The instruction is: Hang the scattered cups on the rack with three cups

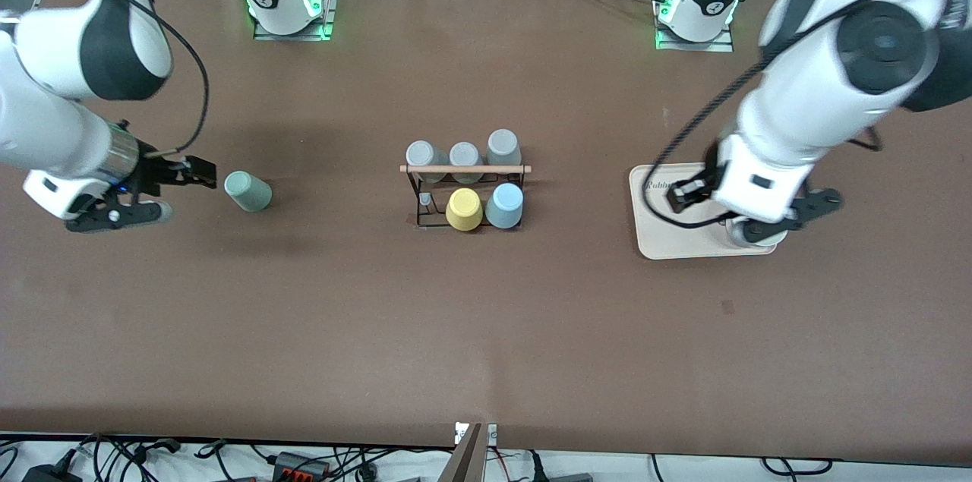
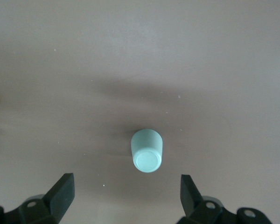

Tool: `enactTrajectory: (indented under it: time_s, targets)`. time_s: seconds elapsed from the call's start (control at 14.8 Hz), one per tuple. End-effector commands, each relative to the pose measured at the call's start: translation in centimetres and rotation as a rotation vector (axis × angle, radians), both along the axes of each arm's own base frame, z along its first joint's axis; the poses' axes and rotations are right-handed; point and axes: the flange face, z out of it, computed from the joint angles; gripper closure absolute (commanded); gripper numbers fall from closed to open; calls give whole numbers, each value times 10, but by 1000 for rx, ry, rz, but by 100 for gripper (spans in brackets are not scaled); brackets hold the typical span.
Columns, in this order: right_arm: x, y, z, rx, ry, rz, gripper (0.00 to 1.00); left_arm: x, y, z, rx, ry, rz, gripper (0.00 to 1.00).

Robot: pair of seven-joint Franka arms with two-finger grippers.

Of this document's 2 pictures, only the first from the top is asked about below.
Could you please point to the black power strip orange switches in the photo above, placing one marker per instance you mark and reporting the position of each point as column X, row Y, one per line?
column 300, row 467

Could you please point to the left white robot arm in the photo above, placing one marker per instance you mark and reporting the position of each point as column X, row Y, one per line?
column 805, row 110

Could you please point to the black power adapter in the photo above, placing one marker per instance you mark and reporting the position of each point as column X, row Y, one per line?
column 53, row 474

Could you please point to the grey cup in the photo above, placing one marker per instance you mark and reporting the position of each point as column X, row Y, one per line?
column 503, row 144
column 465, row 154
column 421, row 154

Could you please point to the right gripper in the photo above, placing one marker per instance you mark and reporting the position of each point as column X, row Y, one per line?
column 156, row 172

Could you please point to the aluminium camera mount post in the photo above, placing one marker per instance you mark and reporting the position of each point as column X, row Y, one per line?
column 467, row 459

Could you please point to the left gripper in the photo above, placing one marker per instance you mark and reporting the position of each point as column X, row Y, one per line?
column 689, row 193

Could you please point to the white bowl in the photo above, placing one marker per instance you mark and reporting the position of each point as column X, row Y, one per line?
column 735, row 233

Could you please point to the cream plastic tray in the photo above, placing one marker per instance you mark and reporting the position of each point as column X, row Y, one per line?
column 683, row 239

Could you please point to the light blue cup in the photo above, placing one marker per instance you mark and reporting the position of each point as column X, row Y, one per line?
column 505, row 205

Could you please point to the yellow cup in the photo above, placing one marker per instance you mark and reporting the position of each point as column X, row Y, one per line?
column 464, row 210

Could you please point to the pale green cup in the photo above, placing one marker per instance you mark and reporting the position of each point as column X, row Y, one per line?
column 249, row 192

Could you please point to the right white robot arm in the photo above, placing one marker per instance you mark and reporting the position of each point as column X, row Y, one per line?
column 45, row 49

